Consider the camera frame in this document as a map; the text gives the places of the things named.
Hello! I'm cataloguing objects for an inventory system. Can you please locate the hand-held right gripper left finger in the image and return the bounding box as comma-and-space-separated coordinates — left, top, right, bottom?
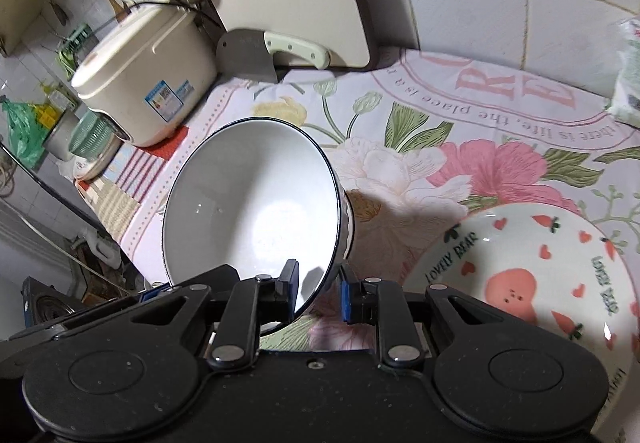
129, 259, 301, 371

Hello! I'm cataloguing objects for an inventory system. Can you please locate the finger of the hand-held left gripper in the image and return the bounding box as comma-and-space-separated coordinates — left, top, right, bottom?
137, 264, 241, 301

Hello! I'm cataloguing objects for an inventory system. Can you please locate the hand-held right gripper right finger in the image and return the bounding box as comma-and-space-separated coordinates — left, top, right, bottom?
339, 264, 490, 370

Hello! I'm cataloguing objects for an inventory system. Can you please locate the white bowl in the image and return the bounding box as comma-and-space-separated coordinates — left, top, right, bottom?
161, 119, 357, 336

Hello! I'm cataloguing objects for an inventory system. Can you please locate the white bear print plate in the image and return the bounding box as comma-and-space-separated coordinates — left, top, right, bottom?
400, 203, 640, 429

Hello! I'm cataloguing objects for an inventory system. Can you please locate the white plastic jug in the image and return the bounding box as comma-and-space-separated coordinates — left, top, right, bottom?
75, 228, 123, 271

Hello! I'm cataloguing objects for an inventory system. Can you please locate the striped cloth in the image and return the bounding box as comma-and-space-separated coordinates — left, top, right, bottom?
75, 123, 193, 249

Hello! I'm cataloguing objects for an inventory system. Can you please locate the white dish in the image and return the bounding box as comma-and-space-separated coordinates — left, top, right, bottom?
72, 143, 126, 182

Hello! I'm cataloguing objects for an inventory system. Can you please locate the green ribbed colander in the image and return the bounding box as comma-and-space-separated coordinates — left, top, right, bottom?
67, 110, 123, 168

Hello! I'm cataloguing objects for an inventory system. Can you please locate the floral tablecloth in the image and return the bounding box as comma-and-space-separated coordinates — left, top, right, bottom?
117, 48, 640, 354

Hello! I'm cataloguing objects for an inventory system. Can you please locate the metal pot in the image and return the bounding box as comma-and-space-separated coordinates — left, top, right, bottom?
42, 109, 83, 162

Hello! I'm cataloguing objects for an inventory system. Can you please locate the green plastic bag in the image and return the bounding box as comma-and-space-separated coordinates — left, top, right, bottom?
1, 98, 48, 170

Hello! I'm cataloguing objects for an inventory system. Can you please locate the cream rice cooker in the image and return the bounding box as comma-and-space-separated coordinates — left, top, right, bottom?
70, 3, 221, 148

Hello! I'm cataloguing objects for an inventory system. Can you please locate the green basket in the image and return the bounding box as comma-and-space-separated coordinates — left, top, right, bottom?
56, 23, 97, 81

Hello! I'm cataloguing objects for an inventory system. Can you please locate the white salt bag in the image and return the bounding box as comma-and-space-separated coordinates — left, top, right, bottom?
607, 15, 640, 128

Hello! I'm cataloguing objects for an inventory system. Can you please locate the cleaver with cream handle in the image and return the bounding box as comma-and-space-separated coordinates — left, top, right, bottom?
216, 28, 332, 84

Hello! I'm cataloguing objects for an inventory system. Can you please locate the black power cable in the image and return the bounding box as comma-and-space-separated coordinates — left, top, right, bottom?
92, 0, 228, 34

